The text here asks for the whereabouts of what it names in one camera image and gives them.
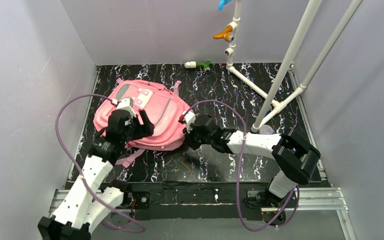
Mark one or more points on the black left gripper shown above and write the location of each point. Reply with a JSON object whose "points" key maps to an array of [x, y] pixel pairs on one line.
{"points": [[134, 127]]}

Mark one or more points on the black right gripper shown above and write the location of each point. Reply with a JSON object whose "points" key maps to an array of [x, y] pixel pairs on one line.
{"points": [[193, 135]]}

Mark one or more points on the pink student backpack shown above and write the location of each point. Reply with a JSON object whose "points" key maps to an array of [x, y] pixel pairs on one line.
{"points": [[163, 108]]}

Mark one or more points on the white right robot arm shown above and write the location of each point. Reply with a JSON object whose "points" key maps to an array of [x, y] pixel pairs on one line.
{"points": [[296, 157]]}

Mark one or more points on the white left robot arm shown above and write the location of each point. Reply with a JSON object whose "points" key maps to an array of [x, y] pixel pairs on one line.
{"points": [[82, 210]]}

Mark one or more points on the green white pipe fitting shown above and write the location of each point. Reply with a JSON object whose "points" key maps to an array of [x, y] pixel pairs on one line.
{"points": [[193, 64]]}

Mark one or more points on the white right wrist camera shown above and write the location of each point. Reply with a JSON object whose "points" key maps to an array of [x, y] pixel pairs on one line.
{"points": [[187, 118]]}

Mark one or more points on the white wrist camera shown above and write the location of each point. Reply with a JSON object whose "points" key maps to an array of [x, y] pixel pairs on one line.
{"points": [[125, 104], [187, 118]]}

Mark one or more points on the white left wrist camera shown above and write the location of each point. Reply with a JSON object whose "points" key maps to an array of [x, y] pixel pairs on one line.
{"points": [[125, 104]]}

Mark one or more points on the white pvc pipe frame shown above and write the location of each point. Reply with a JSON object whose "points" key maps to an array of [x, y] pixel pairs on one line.
{"points": [[298, 32]]}

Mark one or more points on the orange tap handle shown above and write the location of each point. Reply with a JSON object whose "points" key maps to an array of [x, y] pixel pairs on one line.
{"points": [[225, 34]]}

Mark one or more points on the aluminium rail frame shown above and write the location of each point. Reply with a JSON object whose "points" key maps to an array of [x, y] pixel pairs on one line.
{"points": [[246, 201]]}

